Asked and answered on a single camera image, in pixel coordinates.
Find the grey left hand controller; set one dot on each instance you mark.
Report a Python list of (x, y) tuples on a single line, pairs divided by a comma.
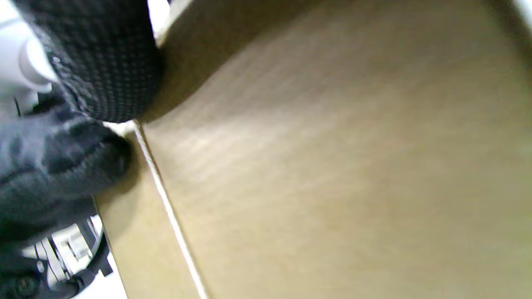
[(25, 62)]

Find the person's left hand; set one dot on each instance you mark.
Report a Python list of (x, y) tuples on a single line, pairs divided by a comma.
[(54, 174)]

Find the brown cardboard box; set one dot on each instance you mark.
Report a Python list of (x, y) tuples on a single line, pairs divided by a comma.
[(332, 166)]

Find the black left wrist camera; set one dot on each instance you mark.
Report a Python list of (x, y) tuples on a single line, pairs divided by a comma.
[(25, 284)]

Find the person's right hand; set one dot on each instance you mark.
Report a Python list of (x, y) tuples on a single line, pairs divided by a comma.
[(104, 54)]

